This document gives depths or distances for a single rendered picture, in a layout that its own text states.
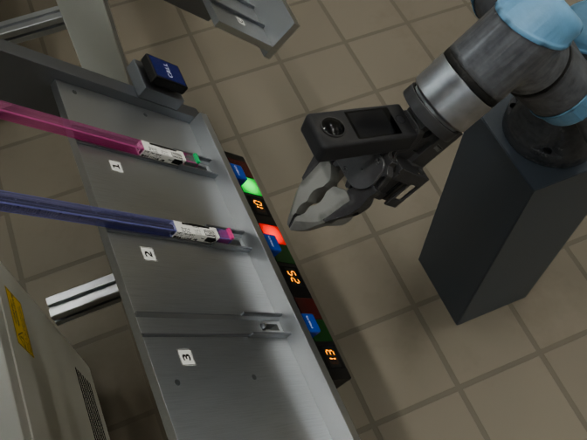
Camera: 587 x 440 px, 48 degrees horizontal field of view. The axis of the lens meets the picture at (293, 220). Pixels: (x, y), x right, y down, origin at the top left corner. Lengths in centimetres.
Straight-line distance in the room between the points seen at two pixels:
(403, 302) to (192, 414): 101
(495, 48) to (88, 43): 61
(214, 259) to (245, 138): 107
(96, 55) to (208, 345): 57
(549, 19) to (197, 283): 41
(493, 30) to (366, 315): 95
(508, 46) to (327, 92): 121
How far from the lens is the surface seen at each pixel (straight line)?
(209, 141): 83
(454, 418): 147
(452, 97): 68
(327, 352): 77
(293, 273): 82
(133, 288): 61
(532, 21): 67
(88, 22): 102
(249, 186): 88
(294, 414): 66
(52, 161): 181
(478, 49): 67
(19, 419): 85
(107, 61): 108
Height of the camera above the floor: 139
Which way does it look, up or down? 60 degrees down
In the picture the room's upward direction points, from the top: straight up
